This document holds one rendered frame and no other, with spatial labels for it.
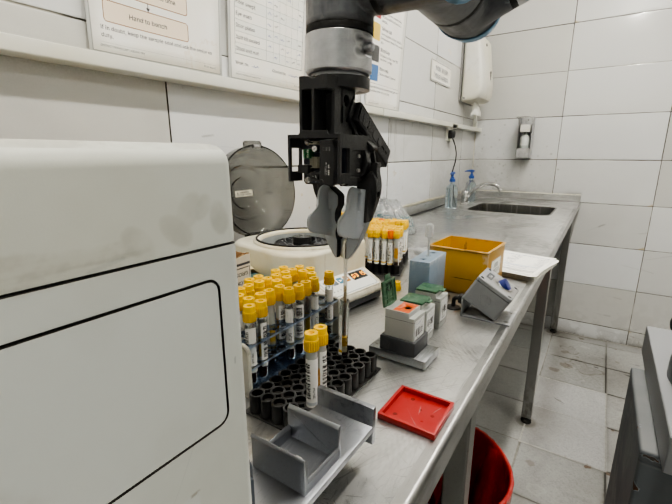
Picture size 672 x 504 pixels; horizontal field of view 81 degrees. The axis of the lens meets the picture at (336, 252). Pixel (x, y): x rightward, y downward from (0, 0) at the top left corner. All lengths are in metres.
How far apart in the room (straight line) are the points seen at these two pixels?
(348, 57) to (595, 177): 2.55
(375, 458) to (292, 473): 0.12
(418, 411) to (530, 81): 2.65
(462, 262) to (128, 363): 0.77
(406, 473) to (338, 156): 0.32
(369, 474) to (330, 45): 0.43
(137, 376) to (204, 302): 0.04
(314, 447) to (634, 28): 2.84
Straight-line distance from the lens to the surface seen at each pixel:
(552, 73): 2.97
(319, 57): 0.47
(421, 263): 0.76
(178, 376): 0.19
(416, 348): 0.59
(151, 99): 0.93
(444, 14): 0.50
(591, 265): 3.00
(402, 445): 0.47
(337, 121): 0.45
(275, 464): 0.36
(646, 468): 0.57
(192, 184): 0.18
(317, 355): 0.44
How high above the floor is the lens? 1.17
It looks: 14 degrees down
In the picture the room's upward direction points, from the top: straight up
